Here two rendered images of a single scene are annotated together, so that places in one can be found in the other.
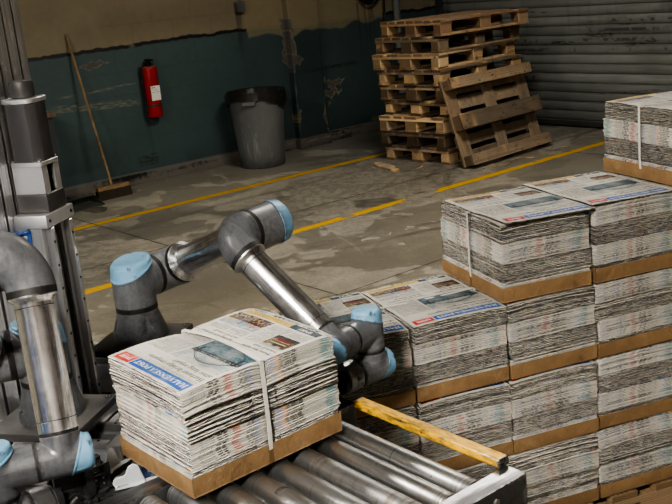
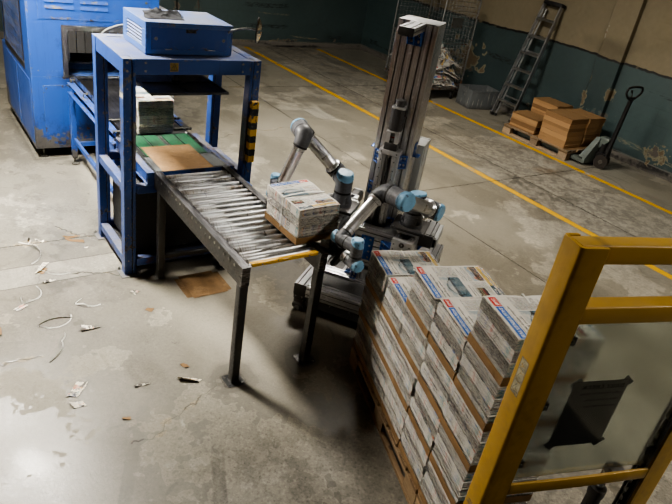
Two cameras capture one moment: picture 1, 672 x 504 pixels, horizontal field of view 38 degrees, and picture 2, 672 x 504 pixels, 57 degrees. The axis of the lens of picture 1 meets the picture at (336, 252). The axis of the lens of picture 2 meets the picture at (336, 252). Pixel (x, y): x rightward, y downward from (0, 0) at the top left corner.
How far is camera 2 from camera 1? 3.82 m
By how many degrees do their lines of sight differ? 82
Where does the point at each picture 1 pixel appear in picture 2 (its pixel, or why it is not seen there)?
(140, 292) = not seen: hidden behind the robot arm
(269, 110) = not seen: outside the picture
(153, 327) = (404, 220)
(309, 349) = (293, 207)
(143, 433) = not seen: hidden behind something
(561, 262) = (423, 312)
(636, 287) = (438, 367)
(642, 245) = (445, 347)
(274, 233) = (390, 200)
